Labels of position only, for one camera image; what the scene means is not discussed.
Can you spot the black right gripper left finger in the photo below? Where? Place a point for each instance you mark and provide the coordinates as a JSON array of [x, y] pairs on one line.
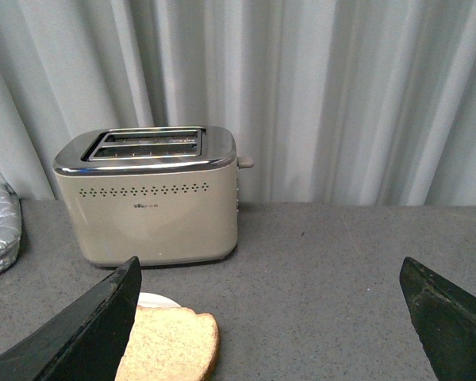
[[86, 340]]

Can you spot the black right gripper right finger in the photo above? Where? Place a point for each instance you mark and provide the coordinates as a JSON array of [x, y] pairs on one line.
[[444, 317]]

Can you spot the white round plate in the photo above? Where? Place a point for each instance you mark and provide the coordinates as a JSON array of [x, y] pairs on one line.
[[150, 300]]

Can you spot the brown bread slice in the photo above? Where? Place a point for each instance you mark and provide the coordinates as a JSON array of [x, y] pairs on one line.
[[173, 343]]

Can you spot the beige two-slot toaster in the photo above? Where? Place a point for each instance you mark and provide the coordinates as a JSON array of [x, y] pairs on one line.
[[166, 195]]

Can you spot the upper silver quilted oven mitt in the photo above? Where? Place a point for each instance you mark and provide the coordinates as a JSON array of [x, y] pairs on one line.
[[10, 220]]

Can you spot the grey-white backdrop curtain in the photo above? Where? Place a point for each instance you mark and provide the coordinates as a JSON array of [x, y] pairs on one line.
[[344, 102]]

